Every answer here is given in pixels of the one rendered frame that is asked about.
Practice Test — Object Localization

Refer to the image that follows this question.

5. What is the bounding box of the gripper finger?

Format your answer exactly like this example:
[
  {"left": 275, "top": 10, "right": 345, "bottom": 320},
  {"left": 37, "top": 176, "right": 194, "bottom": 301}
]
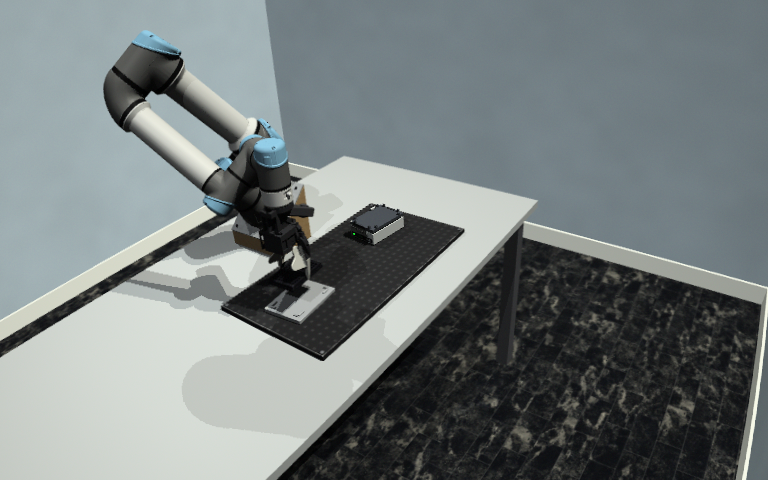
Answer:
[
  {"left": 268, "top": 253, "right": 285, "bottom": 269},
  {"left": 291, "top": 231, "right": 311, "bottom": 280}
]

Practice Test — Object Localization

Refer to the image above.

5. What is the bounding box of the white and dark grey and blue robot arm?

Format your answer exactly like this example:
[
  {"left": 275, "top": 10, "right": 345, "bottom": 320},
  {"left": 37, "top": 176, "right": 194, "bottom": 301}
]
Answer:
[{"left": 103, "top": 30, "right": 293, "bottom": 227}]

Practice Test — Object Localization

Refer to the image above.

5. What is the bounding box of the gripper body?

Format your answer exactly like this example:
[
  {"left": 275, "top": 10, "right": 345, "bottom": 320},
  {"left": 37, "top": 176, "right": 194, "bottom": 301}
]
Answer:
[{"left": 259, "top": 200, "right": 302, "bottom": 256}]

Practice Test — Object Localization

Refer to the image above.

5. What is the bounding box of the white rectangular frame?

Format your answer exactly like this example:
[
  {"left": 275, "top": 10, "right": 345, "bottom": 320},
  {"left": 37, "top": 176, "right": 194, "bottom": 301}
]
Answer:
[{"left": 264, "top": 280, "right": 335, "bottom": 324}]

